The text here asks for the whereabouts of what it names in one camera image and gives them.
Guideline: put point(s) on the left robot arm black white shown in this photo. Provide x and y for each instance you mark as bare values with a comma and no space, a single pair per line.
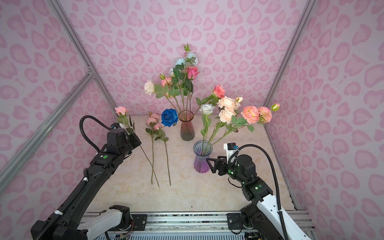
63,223

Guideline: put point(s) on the cream white rose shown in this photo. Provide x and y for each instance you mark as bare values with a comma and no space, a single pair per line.
149,87

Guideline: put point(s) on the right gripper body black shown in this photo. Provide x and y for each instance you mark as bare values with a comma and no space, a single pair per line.
231,171

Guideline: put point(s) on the small magenta rose bud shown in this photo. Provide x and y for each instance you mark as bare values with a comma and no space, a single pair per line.
192,73

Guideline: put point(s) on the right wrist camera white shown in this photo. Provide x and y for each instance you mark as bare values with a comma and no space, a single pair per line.
230,149

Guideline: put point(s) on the red pink rose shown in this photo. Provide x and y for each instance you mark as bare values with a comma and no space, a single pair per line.
217,94

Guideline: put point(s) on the diagonal aluminium frame bar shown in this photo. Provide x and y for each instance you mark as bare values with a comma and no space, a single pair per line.
29,148

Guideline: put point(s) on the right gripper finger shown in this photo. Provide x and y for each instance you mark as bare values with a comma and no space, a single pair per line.
214,161
213,166

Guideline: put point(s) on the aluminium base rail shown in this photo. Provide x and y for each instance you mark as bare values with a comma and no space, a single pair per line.
185,226

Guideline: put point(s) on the dark blue rose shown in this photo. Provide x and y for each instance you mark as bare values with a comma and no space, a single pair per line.
169,117

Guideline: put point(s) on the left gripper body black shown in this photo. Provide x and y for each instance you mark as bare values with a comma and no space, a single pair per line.
131,142

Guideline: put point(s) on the peach spray rose stem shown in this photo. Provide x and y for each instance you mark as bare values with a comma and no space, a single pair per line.
227,118

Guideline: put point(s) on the purple glass vase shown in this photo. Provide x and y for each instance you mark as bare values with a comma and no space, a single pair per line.
200,164

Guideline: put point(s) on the red grey glass vase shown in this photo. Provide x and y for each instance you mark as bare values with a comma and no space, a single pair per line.
187,132

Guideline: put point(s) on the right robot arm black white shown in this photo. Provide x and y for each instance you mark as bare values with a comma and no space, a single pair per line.
263,214

